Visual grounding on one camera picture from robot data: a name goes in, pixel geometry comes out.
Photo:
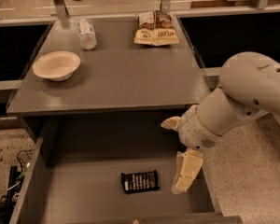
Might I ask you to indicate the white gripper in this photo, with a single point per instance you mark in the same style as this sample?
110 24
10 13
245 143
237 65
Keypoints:
193 131

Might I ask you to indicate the black rxbar chocolate bar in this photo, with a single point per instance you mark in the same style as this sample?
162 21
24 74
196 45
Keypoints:
140 182

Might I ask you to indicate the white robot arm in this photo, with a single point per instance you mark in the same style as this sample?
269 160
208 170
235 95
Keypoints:
248 88

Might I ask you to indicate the grey cabinet counter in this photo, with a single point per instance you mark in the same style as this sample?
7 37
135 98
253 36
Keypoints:
117 75

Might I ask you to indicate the open grey top drawer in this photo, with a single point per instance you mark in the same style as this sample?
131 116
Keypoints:
74 175

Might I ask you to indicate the brown and yellow snack bag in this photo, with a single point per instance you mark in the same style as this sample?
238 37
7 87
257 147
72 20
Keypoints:
155 28

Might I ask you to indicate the white paper bowl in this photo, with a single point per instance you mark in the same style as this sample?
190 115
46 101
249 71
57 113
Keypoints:
56 66

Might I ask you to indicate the black and green tool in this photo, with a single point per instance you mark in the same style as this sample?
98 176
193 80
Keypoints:
8 201

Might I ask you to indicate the grey metal post left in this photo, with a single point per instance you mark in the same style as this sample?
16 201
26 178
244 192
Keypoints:
61 9

